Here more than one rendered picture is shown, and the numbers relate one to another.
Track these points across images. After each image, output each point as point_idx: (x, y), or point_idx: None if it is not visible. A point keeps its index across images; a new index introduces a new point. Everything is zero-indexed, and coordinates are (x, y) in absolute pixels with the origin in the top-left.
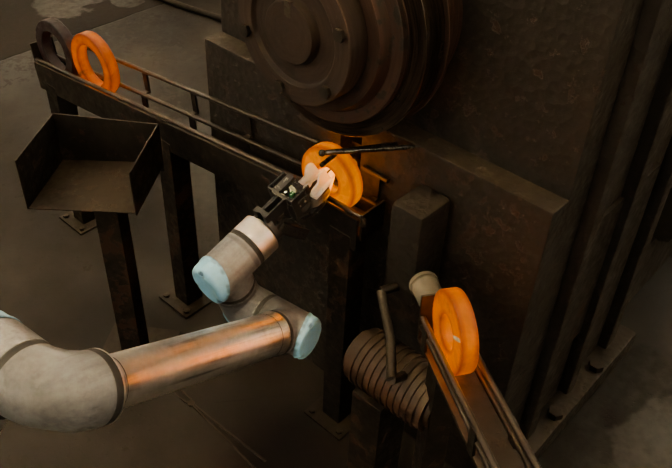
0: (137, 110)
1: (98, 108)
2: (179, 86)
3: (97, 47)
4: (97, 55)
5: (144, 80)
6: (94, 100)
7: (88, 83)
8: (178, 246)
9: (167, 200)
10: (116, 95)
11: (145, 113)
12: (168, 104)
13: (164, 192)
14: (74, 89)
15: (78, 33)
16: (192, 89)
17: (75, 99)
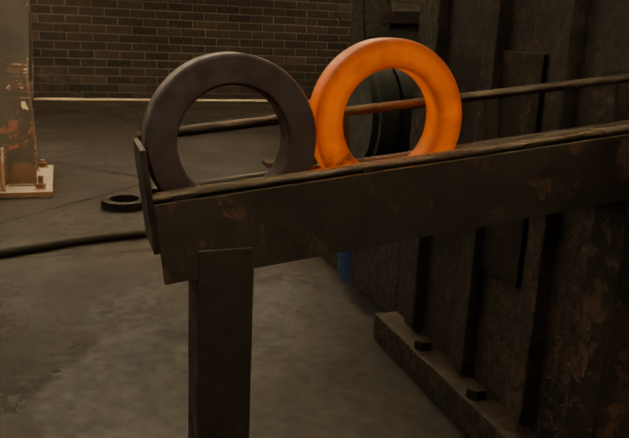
0: (593, 140)
1: (446, 210)
2: (597, 80)
3: (437, 55)
4: (432, 78)
5: (489, 116)
6: (437, 193)
7: (415, 158)
8: (621, 421)
9: (622, 323)
10: (516, 141)
11: (614, 136)
12: (579, 127)
13: (620, 308)
14: (355, 202)
15: (359, 46)
16: (624, 74)
17: (348, 233)
